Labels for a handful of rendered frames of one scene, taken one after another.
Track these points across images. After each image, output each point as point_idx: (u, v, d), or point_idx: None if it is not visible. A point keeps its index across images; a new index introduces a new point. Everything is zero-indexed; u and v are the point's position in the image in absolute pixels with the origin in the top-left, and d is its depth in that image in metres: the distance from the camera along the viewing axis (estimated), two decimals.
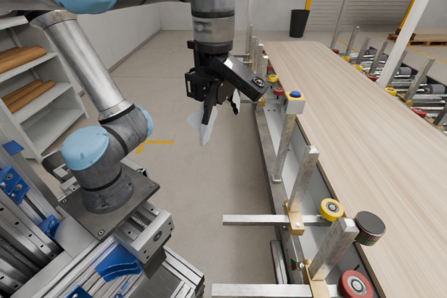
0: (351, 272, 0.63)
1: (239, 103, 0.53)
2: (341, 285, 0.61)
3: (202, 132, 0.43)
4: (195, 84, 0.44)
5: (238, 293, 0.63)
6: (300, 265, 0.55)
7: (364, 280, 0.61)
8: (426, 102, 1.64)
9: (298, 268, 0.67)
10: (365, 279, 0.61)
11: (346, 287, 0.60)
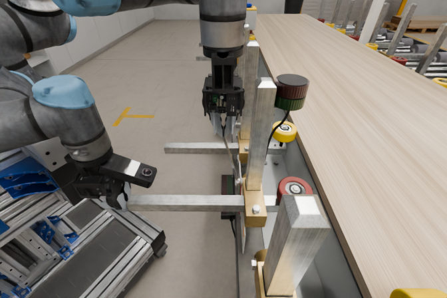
0: (291, 178, 0.53)
1: None
2: (277, 191, 0.52)
3: (233, 125, 0.49)
4: (237, 98, 0.40)
5: (157, 202, 0.53)
6: None
7: (304, 184, 0.52)
8: (410, 59, 1.55)
9: (234, 175, 0.58)
10: (306, 183, 0.52)
11: (282, 190, 0.50)
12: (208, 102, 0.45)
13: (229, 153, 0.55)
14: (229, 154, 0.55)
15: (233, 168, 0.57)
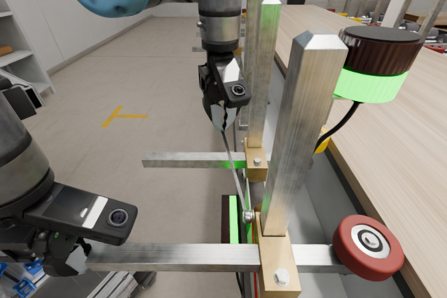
0: (358, 218, 0.32)
1: (232, 122, 0.49)
2: (338, 242, 0.31)
3: (213, 125, 0.49)
4: None
5: (138, 259, 0.32)
6: (221, 130, 0.47)
7: (384, 231, 0.31)
8: None
9: (241, 199, 0.40)
10: (386, 229, 0.31)
11: (349, 243, 0.29)
12: None
13: (231, 161, 0.43)
14: (233, 163, 0.43)
15: (239, 185, 0.41)
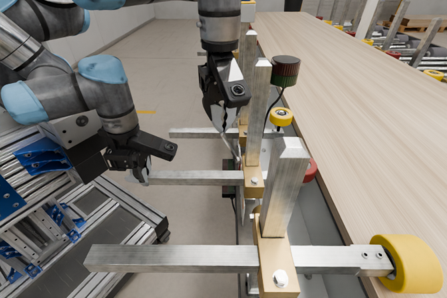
0: None
1: (232, 122, 0.49)
2: None
3: (213, 125, 0.49)
4: None
5: (175, 176, 0.58)
6: (220, 133, 0.50)
7: (310, 159, 0.57)
8: (404, 54, 1.60)
9: (235, 158, 0.62)
10: (311, 159, 0.57)
11: None
12: None
13: (229, 149, 0.56)
14: (230, 149, 0.56)
15: (234, 155, 0.60)
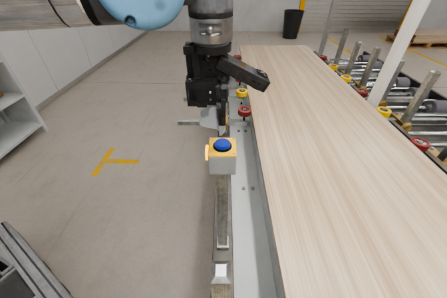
0: None
1: None
2: None
3: (221, 130, 0.48)
4: (196, 91, 0.42)
5: None
6: None
7: None
8: (428, 124, 1.32)
9: None
10: None
11: None
12: None
13: None
14: None
15: None
